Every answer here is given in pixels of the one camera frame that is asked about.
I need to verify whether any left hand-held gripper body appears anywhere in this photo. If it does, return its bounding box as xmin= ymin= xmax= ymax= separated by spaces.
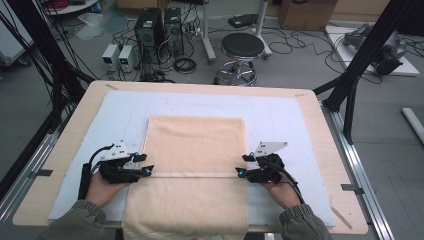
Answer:
xmin=98 ymin=141 xmax=141 ymax=184

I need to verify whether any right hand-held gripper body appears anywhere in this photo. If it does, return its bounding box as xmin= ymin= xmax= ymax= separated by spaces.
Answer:
xmin=246 ymin=141 xmax=289 ymax=184

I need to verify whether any cream terry towel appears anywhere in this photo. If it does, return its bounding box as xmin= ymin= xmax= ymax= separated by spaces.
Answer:
xmin=122 ymin=114 xmax=250 ymax=240

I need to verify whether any person's left hand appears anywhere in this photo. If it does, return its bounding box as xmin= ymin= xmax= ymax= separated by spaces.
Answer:
xmin=85 ymin=173 xmax=132 ymax=207

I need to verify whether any person's right hand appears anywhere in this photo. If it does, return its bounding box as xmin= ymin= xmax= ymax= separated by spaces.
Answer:
xmin=263 ymin=182 xmax=303 ymax=210

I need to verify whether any white grid mat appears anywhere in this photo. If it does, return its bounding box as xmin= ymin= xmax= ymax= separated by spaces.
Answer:
xmin=48 ymin=89 xmax=337 ymax=228

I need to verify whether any thin wooden stick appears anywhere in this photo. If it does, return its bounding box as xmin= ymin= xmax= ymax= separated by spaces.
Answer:
xmin=329 ymin=196 xmax=353 ymax=231

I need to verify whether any white power supply unit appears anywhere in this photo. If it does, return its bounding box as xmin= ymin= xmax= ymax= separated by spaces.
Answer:
xmin=101 ymin=43 xmax=121 ymax=72
xmin=118 ymin=44 xmax=139 ymax=73

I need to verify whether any black round stool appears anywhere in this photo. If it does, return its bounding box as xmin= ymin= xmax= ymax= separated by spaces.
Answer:
xmin=218 ymin=32 xmax=266 ymax=87

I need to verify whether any large black computer tower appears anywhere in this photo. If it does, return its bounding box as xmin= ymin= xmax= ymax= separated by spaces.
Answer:
xmin=134 ymin=7 xmax=166 ymax=64

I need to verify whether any white stand leg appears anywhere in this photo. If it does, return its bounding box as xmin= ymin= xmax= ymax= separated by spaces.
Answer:
xmin=254 ymin=0 xmax=273 ymax=59
xmin=201 ymin=0 xmax=218 ymax=64

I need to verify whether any slim black computer tower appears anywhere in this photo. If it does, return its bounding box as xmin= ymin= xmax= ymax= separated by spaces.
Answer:
xmin=163 ymin=7 xmax=184 ymax=56

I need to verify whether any flat black device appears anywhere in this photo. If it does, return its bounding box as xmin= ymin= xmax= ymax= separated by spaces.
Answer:
xmin=228 ymin=13 xmax=259 ymax=29

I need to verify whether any clear plastic bag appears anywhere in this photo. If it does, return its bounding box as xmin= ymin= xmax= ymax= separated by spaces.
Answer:
xmin=78 ymin=12 xmax=114 ymax=41

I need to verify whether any white board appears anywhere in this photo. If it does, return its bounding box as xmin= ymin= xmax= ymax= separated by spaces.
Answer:
xmin=324 ymin=24 xmax=420 ymax=77

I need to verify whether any cardboard box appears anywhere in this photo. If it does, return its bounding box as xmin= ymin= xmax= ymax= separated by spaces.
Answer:
xmin=278 ymin=0 xmax=339 ymax=31

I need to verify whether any white tube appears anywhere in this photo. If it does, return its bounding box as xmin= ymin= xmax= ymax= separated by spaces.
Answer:
xmin=401 ymin=107 xmax=424 ymax=146

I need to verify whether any round white table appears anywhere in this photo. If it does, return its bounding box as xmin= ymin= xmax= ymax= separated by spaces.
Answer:
xmin=43 ymin=0 xmax=101 ymax=16

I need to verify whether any grey machine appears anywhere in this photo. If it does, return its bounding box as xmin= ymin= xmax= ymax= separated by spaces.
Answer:
xmin=343 ymin=23 xmax=408 ymax=76

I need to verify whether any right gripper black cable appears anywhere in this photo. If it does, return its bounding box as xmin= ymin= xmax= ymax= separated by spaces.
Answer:
xmin=273 ymin=163 xmax=306 ymax=205

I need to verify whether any black table bracket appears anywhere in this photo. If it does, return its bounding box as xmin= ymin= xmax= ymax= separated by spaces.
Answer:
xmin=28 ymin=169 xmax=54 ymax=178
xmin=340 ymin=183 xmax=365 ymax=195

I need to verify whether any aluminium rail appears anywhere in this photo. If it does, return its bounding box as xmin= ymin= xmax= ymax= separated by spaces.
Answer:
xmin=321 ymin=101 xmax=396 ymax=240
xmin=0 ymin=133 xmax=58 ymax=228

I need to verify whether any coiled black cable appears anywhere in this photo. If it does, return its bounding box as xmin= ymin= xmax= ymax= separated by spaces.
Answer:
xmin=173 ymin=57 xmax=198 ymax=74

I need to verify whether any black frame with cables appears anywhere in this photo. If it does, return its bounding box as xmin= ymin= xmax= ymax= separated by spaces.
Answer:
xmin=6 ymin=0 xmax=94 ymax=134

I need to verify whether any black frame strut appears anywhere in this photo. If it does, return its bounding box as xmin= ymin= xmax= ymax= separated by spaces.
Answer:
xmin=313 ymin=0 xmax=424 ymax=144

